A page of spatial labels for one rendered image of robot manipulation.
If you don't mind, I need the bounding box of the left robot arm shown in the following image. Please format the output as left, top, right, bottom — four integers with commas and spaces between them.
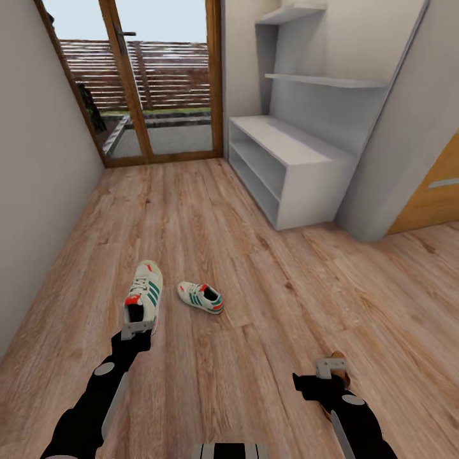
40, 321, 155, 459

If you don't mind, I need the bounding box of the sandal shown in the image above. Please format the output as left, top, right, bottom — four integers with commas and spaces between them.
322, 351, 351, 422

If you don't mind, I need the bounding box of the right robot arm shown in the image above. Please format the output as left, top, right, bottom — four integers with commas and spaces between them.
293, 358, 397, 459

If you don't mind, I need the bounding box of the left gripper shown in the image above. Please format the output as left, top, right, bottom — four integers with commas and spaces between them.
111, 331, 151, 362

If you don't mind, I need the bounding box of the gym shoe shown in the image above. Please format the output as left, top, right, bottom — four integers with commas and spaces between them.
177, 282, 224, 314
122, 259, 163, 336

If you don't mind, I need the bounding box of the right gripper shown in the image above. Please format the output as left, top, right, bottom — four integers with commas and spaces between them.
293, 373, 345, 408

